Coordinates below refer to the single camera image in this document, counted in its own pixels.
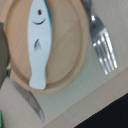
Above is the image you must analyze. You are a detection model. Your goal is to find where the round beige plate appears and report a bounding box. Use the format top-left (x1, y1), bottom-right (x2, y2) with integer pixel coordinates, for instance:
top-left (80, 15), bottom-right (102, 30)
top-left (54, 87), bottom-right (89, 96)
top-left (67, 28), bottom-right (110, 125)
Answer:
top-left (0, 0), bottom-right (89, 94)

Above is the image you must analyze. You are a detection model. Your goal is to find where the beige woven placemat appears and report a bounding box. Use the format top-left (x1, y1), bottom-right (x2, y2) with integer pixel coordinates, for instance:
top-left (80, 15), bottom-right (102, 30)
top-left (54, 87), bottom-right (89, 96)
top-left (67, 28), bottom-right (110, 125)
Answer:
top-left (0, 0), bottom-right (128, 128)

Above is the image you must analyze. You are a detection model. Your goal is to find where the fork with wooden handle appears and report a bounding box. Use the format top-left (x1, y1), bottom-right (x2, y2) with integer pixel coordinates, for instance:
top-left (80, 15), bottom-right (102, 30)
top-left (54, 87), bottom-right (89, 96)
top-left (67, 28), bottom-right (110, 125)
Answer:
top-left (81, 0), bottom-right (117, 74)

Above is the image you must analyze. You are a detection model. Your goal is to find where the knife with wooden handle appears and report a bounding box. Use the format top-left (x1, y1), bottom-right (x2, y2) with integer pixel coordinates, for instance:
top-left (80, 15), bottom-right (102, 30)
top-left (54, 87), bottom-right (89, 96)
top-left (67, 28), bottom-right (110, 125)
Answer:
top-left (7, 69), bottom-right (45, 122)

